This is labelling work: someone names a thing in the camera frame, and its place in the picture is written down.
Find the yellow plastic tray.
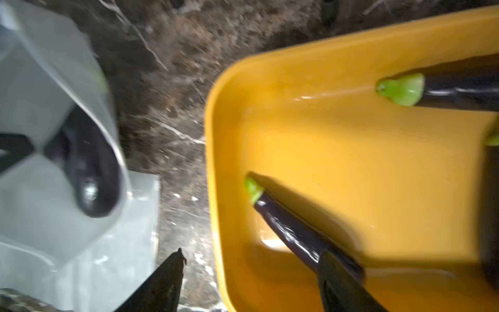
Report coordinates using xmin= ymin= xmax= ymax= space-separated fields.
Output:
xmin=205 ymin=6 xmax=498 ymax=311

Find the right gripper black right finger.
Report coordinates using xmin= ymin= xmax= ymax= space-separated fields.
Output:
xmin=317 ymin=251 xmax=387 ymax=312

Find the stack of clear zip-top bags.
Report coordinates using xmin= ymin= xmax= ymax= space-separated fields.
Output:
xmin=1 ymin=171 xmax=161 ymax=311

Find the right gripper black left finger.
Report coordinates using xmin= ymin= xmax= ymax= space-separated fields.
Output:
xmin=116 ymin=248 xmax=187 ymax=312

